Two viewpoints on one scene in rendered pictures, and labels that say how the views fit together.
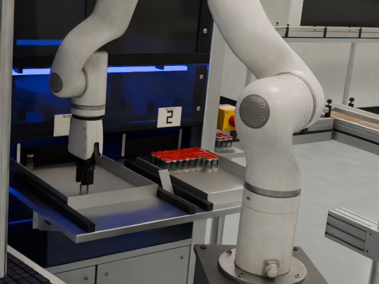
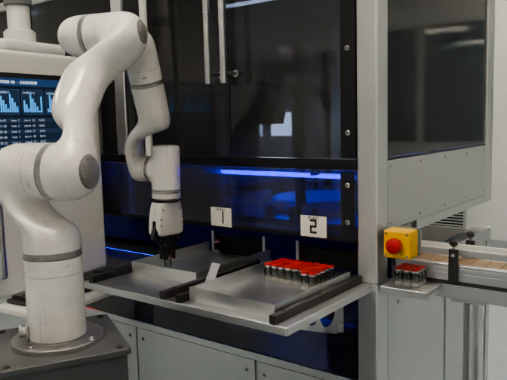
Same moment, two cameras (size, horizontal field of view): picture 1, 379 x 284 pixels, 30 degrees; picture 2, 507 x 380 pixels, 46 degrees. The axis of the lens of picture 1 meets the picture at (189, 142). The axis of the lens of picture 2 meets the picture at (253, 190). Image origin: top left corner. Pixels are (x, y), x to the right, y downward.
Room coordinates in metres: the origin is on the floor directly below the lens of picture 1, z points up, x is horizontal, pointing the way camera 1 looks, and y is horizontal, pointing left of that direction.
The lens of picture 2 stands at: (1.52, -1.50, 1.32)
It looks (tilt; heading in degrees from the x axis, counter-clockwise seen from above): 7 degrees down; 76
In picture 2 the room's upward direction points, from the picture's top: 1 degrees counter-clockwise
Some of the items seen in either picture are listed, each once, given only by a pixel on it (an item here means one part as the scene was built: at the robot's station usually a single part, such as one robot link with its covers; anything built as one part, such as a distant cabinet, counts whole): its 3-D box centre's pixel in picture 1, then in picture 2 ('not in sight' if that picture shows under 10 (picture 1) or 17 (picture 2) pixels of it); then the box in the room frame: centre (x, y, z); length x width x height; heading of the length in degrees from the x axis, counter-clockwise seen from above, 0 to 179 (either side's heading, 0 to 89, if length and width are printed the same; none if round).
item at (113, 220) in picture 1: (148, 186); (231, 283); (1.85, 0.10, 0.87); 0.70 x 0.48 x 0.02; 128
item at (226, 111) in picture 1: (225, 117); (401, 242); (2.26, -0.11, 0.99); 0.08 x 0.07 x 0.07; 38
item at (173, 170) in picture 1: (188, 163); (291, 275); (1.99, 0.00, 0.90); 0.18 x 0.02 x 0.05; 128
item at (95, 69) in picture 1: (88, 76); (164, 167); (1.69, 0.26, 1.19); 0.09 x 0.08 x 0.13; 145
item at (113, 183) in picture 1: (81, 177); (203, 260); (1.80, 0.28, 0.90); 0.34 x 0.26 x 0.04; 38
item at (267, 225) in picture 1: (267, 229); (55, 298); (1.41, -0.18, 0.95); 0.19 x 0.19 x 0.18
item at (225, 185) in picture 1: (206, 174); (272, 286); (1.92, -0.06, 0.90); 0.34 x 0.26 x 0.04; 38
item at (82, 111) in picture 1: (87, 109); (167, 194); (1.70, 0.26, 1.11); 0.09 x 0.08 x 0.03; 38
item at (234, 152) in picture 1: (217, 150); (413, 286); (2.30, -0.10, 0.87); 0.14 x 0.13 x 0.02; 38
